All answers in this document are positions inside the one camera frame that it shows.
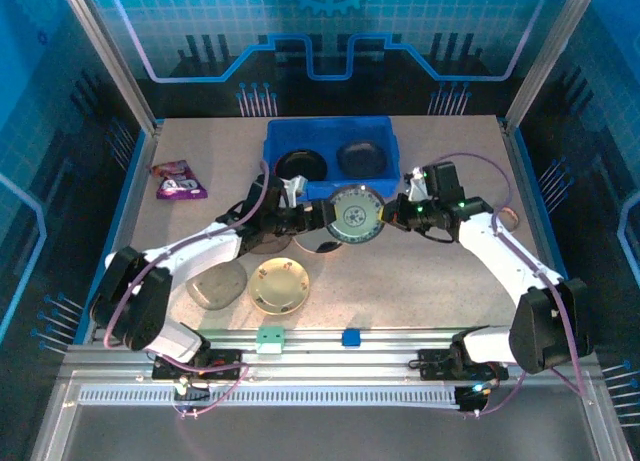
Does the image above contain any blue patterned plate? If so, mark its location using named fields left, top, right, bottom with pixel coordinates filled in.
left=327, top=184, right=386, bottom=245

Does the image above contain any round translucent brown plate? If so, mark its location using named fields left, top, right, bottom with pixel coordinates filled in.
left=248, top=233, right=296, bottom=256

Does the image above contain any black plate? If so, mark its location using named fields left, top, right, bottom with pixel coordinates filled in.
left=273, top=149, right=329, bottom=185

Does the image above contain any squarish translucent grey plate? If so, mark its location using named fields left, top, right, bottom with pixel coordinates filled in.
left=335, top=139, right=389, bottom=180
left=185, top=263, right=249, bottom=312

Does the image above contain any blue plastic bin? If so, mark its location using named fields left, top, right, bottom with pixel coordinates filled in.
left=262, top=115, right=401, bottom=202

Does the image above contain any yellow floral plate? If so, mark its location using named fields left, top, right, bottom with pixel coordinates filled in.
left=248, top=257, right=311, bottom=315

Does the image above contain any tape roll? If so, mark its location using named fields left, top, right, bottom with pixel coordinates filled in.
left=492, top=206, right=521, bottom=230

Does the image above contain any green block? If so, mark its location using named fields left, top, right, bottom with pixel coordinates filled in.
left=255, top=325, right=286, bottom=356

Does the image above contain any purple snack bag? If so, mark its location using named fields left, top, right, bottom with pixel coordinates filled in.
left=150, top=159, right=209, bottom=201

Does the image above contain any black controller board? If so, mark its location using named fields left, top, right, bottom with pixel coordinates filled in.
left=173, top=375, right=211, bottom=402
left=455, top=382, right=496, bottom=413

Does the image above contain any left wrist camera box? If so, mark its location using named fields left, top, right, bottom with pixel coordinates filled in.
left=282, top=174, right=307, bottom=205

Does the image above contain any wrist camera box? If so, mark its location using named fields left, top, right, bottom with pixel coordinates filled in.
left=282, top=174, right=307, bottom=205
left=405, top=166, right=427, bottom=202

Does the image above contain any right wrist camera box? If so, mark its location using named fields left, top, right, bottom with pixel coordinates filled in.
left=405, top=166, right=427, bottom=202

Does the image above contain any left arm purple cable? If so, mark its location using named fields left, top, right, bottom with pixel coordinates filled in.
left=102, top=160, right=271, bottom=420

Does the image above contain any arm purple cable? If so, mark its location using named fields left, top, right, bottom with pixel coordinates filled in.
left=102, top=160, right=271, bottom=420
left=427, top=152, right=586, bottom=417

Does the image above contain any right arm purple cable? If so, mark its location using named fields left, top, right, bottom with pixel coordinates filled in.
left=427, top=152, right=586, bottom=417

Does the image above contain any aluminium frame rail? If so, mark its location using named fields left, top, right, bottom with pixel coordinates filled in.
left=59, top=328, right=599, bottom=387

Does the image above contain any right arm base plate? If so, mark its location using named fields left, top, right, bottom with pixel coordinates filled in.
left=418, top=348, right=510, bottom=381

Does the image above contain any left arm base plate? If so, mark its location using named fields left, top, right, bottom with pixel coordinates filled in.
left=152, top=349, right=243, bottom=381

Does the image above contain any white slotted cable duct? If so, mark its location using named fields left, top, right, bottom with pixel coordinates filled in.
left=78, top=385, right=461, bottom=407

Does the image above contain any aluminium frame post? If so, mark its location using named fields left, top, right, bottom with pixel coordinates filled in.
left=56, top=0, right=162, bottom=135
left=503, top=0, right=604, bottom=132

